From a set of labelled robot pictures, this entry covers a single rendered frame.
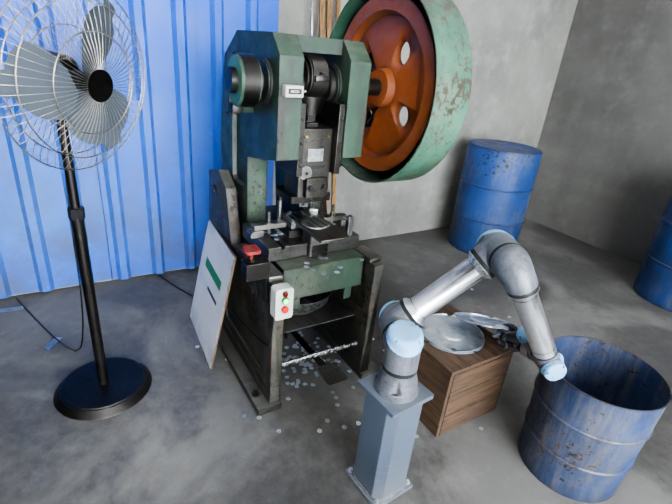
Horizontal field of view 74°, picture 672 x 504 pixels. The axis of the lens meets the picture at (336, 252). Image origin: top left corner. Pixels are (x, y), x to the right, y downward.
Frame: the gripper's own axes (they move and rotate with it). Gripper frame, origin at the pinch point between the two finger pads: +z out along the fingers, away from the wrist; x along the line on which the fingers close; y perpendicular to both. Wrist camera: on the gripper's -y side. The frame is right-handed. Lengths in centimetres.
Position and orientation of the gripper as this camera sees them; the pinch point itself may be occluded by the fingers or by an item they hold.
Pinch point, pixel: (498, 327)
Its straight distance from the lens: 205.9
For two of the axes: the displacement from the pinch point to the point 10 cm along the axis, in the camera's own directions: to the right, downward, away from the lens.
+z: -2.9, -1.9, 9.4
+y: -9.6, 0.5, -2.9
